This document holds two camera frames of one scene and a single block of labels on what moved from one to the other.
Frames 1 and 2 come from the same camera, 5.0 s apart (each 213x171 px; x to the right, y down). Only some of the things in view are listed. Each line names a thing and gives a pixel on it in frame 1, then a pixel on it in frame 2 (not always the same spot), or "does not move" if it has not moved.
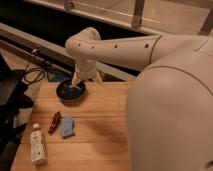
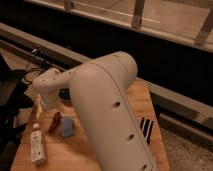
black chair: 13,100 does not move
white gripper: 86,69 → 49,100
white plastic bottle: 37,146 does not move
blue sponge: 67,126 does not move
